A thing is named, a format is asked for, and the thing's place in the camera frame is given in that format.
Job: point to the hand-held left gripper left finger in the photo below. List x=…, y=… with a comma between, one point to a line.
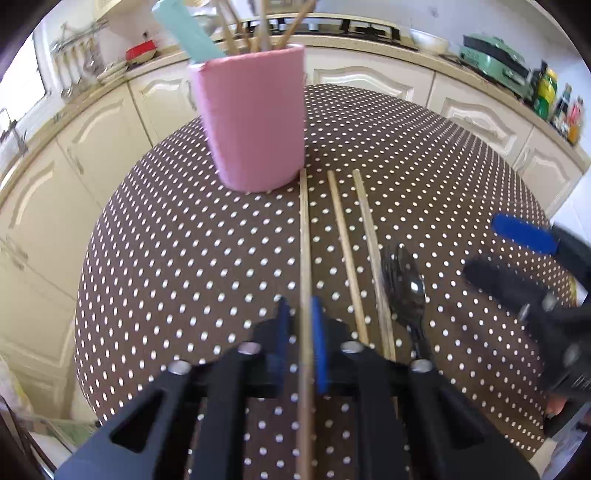
x=281, y=332

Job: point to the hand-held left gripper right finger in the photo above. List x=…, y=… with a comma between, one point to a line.
x=318, y=341

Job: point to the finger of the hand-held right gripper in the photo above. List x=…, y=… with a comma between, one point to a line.
x=503, y=281
x=521, y=233

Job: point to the bamboo chopstick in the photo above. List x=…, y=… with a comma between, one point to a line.
x=371, y=249
x=304, y=240
x=346, y=249

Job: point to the pink utensil holder cup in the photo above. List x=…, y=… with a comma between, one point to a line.
x=254, y=124

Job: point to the bunch of wooden chopsticks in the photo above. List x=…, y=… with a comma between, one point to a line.
x=264, y=23

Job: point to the light blue plastic utensil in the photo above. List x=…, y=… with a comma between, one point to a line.
x=184, y=27

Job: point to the brown polka dot tablecloth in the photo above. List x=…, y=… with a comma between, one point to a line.
x=184, y=258

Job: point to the orange red bottle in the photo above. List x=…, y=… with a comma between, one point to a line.
x=576, y=120

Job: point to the dark glass bottle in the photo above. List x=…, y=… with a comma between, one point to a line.
x=563, y=108

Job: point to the yellow green bottle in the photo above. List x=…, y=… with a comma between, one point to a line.
x=547, y=92

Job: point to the green electric grill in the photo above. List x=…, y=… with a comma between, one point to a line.
x=489, y=55

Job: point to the white bowl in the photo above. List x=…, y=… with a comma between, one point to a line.
x=431, y=41

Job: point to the beige kitchen countertop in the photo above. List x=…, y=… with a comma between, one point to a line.
x=351, y=48

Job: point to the black gas stove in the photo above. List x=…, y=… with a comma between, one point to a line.
x=369, y=32

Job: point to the cream kitchen cabinets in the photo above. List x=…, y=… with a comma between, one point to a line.
x=46, y=207

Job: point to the red container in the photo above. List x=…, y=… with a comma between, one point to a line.
x=141, y=50

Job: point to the chrome kitchen faucet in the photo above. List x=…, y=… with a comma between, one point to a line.
x=14, y=134

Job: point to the hanging metal ladles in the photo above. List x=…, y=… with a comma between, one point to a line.
x=78, y=60

